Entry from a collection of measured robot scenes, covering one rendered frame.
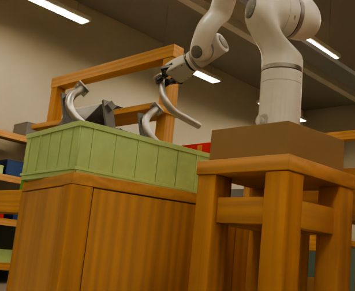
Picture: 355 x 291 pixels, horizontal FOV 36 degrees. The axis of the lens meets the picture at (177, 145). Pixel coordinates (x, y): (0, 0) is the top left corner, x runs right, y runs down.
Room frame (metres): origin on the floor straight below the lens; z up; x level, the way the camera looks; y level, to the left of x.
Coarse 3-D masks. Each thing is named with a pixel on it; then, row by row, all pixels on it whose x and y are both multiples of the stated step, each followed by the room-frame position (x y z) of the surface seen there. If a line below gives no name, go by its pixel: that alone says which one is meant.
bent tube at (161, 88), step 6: (162, 84) 2.13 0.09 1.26; (162, 90) 2.12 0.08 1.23; (162, 96) 2.12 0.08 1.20; (162, 102) 2.13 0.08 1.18; (168, 102) 2.12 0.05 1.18; (168, 108) 2.13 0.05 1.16; (174, 108) 2.14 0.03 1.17; (174, 114) 2.15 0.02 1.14; (180, 114) 2.16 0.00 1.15; (186, 120) 2.20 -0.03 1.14; (192, 120) 2.22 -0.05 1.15; (198, 126) 2.26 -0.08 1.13
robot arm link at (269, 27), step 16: (256, 0) 1.43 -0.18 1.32; (272, 0) 1.42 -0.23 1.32; (288, 0) 1.44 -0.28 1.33; (256, 16) 1.44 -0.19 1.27; (272, 16) 1.42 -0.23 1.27; (288, 16) 1.45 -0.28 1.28; (256, 32) 1.48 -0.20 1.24; (272, 32) 1.44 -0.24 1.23; (288, 32) 1.49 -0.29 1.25; (272, 48) 1.46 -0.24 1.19; (288, 48) 1.45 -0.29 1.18; (272, 64) 1.46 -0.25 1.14; (288, 64) 1.45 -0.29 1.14
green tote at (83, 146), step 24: (48, 144) 1.79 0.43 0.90; (72, 144) 1.66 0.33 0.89; (96, 144) 1.67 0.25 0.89; (120, 144) 1.72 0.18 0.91; (144, 144) 1.78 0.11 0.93; (168, 144) 1.84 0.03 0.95; (24, 168) 1.94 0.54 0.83; (48, 168) 1.78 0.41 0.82; (72, 168) 1.64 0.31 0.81; (96, 168) 1.68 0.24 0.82; (120, 168) 1.73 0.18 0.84; (144, 168) 1.79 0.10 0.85; (168, 168) 1.85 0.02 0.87; (192, 168) 1.91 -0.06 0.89
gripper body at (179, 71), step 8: (184, 56) 2.05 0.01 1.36; (168, 64) 2.07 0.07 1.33; (176, 64) 2.05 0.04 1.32; (184, 64) 2.04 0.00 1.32; (168, 72) 2.08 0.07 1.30; (176, 72) 2.07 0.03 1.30; (184, 72) 2.08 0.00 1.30; (192, 72) 2.08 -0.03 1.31; (176, 80) 2.12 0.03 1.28; (184, 80) 2.13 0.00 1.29
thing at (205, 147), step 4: (192, 144) 7.90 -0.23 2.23; (196, 144) 7.84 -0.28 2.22; (200, 144) 7.78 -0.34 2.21; (204, 144) 7.72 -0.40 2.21; (208, 144) 7.66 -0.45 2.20; (192, 148) 7.90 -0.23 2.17; (196, 148) 7.84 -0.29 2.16; (200, 148) 7.73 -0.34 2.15; (204, 148) 7.71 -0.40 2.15; (208, 148) 7.65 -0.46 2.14; (208, 152) 7.65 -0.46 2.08; (232, 192) 7.32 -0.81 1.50; (236, 192) 7.27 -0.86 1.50; (240, 192) 7.22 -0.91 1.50; (232, 196) 7.32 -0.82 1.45; (236, 196) 7.27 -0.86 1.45; (240, 196) 7.22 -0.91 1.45
